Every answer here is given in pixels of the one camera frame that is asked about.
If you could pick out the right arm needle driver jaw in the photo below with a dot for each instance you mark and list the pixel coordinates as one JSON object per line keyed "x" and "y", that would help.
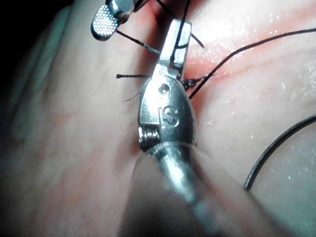
{"x": 103, "y": 23}

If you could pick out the left arm needle driver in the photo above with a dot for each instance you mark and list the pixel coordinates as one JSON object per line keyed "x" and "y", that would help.
{"x": 168, "y": 111}

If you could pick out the right arm needle driver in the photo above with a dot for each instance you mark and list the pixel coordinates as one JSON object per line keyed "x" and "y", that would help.
{"x": 121, "y": 7}

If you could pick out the left arm needle driver jaw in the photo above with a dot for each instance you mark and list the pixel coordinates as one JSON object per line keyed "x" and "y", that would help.
{"x": 166, "y": 54}
{"x": 183, "y": 53}

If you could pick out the black thread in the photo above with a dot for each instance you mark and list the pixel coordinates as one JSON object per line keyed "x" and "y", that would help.
{"x": 182, "y": 24}

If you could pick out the dark left arm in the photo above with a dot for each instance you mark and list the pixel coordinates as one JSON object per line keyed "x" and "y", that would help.
{"x": 172, "y": 197}

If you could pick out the black stitching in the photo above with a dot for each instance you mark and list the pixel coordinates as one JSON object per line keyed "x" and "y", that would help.
{"x": 190, "y": 82}

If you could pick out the tissue pad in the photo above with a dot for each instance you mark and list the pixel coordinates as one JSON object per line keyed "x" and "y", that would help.
{"x": 74, "y": 123}

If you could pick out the curved steel needle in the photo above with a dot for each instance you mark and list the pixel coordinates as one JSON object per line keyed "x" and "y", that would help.
{"x": 267, "y": 148}

